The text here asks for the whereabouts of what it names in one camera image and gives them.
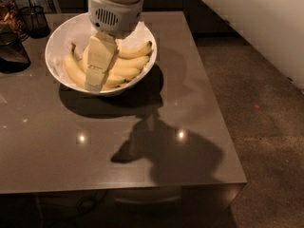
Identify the large front yellow banana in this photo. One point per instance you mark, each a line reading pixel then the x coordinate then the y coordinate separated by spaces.
pixel 97 80

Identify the black angled container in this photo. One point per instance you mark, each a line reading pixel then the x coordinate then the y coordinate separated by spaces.
pixel 13 56

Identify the white bowl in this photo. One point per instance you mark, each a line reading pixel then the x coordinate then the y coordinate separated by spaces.
pixel 67 44

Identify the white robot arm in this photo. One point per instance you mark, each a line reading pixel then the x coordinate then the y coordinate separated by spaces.
pixel 275 28

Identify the leftmost yellow banana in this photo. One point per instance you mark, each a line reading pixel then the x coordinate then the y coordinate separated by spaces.
pixel 81 73

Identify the black mesh pen cup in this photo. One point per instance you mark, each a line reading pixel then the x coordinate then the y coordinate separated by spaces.
pixel 35 20

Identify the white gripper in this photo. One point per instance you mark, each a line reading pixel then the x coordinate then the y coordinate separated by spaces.
pixel 119 16

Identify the banana with long stem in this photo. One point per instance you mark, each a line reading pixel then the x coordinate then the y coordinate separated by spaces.
pixel 135 52

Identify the dark glass jar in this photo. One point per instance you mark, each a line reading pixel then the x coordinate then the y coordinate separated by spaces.
pixel 11 20

